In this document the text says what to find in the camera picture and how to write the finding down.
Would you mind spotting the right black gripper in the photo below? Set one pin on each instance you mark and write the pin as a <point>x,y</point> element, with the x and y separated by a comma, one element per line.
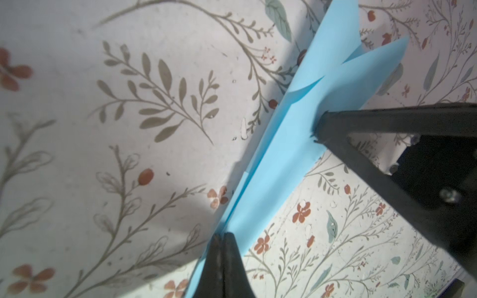
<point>435,185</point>

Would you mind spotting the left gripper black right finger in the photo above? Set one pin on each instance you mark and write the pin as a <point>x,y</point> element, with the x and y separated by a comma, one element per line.
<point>235,281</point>

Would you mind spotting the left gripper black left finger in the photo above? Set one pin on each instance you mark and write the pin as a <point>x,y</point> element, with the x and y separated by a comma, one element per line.
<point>211,280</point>

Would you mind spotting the light blue square paper sheet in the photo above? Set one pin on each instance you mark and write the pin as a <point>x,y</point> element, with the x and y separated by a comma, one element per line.
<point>336,74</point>

